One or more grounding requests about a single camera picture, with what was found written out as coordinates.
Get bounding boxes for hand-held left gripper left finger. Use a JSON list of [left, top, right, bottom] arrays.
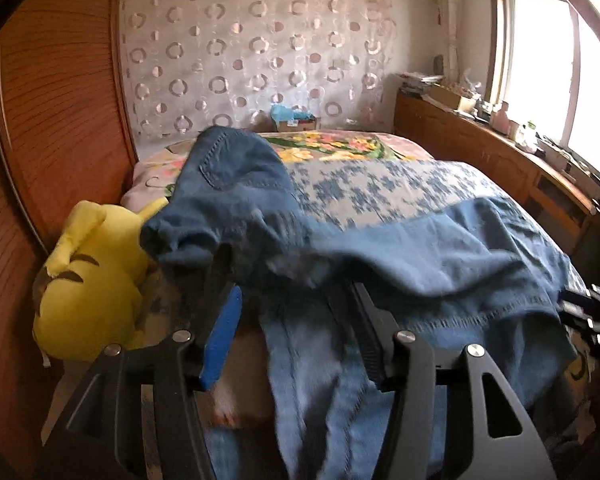
[[40, 242, 244, 480]]

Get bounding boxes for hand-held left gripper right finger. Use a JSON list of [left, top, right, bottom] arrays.
[[330, 282, 558, 480]]

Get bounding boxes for blue denim pants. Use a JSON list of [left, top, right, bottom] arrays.
[[142, 126, 593, 480]]

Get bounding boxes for yellow plush toy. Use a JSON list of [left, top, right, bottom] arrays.
[[32, 200, 171, 368]]

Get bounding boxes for blue floral sheet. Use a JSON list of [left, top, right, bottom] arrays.
[[140, 157, 588, 321]]

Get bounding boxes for pink thermos jug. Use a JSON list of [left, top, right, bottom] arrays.
[[490, 101, 511, 131]]

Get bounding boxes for wooden cabinet counter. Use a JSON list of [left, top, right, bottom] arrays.
[[394, 90, 600, 261]]

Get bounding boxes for pink floral blanket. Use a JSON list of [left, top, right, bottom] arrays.
[[42, 130, 600, 461]]

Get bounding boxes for window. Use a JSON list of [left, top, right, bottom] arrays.
[[485, 0, 600, 181]]

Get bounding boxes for cardboard box with blue contents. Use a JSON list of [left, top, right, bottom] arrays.
[[270, 103, 321, 133]]

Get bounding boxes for open cardboard box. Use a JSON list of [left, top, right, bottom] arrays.
[[427, 82, 478, 113]]

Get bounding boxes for stack of papers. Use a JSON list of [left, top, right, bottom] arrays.
[[397, 72, 443, 96]]

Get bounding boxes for wooden slatted wardrobe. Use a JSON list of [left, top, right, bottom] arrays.
[[0, 0, 138, 480]]

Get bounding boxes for patterned window curtain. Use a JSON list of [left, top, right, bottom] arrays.
[[427, 0, 463, 81]]

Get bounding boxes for circle-patterned wall curtain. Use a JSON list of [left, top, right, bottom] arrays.
[[120, 0, 398, 143]]

